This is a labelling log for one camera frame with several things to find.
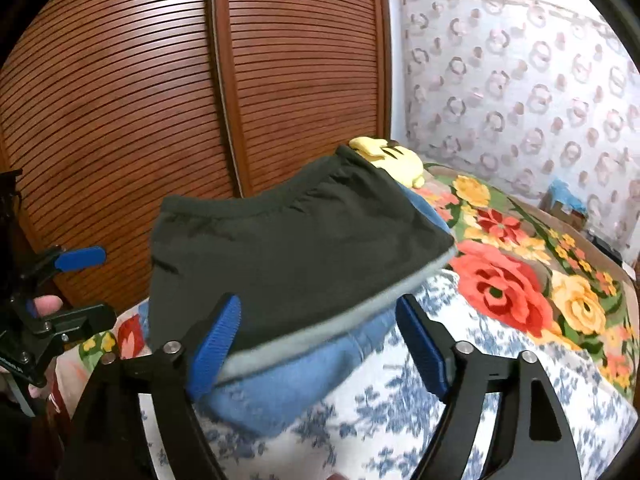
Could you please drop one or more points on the blue floral white mattress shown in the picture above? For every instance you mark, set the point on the blue floral white mattress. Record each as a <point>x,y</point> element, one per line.
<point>359,408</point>

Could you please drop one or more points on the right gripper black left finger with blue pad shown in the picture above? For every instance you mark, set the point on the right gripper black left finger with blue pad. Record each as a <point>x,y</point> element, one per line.
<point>192,367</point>

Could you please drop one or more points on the folded grey jeans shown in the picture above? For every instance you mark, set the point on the folded grey jeans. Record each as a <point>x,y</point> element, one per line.
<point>283,349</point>

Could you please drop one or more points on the patterned sheer curtain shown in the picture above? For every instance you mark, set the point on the patterned sheer curtain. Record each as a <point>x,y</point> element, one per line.
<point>524,93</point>

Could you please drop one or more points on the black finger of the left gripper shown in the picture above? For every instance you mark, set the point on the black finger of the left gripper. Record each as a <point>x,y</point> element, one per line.
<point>56,331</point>

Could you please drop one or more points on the person's left hand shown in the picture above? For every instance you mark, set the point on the person's left hand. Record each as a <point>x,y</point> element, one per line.
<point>41,306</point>

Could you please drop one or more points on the yellow plush toy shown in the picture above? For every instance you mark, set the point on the yellow plush toy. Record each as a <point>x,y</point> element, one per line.
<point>402,164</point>

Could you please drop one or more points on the brown louvered wooden wardrobe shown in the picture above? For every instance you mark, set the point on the brown louvered wooden wardrobe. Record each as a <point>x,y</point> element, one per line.
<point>108,106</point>

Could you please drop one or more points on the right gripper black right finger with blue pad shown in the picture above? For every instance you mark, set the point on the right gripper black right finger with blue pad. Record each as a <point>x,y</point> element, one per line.
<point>456,373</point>

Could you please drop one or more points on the folded blue jeans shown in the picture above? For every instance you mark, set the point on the folded blue jeans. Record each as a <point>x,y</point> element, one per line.
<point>317,269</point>

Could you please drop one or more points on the black pants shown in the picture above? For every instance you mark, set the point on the black pants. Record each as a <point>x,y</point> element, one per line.
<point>337,233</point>

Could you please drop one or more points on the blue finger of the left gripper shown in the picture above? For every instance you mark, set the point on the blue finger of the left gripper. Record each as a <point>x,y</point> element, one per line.
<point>79,259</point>

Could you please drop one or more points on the blue item by curtain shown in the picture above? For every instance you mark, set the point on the blue item by curtain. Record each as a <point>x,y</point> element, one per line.
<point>559,198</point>

